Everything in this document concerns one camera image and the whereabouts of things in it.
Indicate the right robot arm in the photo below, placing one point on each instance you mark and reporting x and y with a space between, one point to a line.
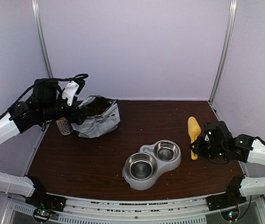
215 140

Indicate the purple pet food bag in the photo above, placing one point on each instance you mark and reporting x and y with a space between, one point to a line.
102 117

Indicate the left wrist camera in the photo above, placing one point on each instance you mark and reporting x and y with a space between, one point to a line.
81 83

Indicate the yellow plastic scoop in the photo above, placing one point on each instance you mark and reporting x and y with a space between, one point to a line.
194 130

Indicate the right aluminium frame post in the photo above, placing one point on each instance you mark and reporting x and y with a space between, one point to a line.
225 49

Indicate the steel bowl near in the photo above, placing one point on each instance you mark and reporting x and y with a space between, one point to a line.
140 166

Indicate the aluminium frame post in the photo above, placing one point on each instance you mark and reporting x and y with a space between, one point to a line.
225 49
38 21

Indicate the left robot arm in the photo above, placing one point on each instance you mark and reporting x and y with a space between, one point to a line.
47 100

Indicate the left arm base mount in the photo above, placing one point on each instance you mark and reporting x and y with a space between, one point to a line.
46 207

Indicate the patterned mug orange inside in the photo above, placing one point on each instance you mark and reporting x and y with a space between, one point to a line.
64 126

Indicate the front aluminium rail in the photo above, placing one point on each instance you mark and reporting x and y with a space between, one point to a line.
194 210

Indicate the steel bowl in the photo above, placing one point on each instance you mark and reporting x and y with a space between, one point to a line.
166 150
140 166

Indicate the steel bowl far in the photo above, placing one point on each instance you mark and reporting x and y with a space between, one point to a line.
166 150

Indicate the grey double bowl feeder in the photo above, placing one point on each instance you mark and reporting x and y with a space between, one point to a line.
163 167

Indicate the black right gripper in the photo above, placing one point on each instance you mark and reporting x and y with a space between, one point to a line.
198 148

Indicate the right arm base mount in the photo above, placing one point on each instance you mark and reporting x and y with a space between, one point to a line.
227 204

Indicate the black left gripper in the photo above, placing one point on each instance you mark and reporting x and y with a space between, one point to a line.
81 116

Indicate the left aluminium frame post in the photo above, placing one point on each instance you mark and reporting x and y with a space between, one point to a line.
38 21

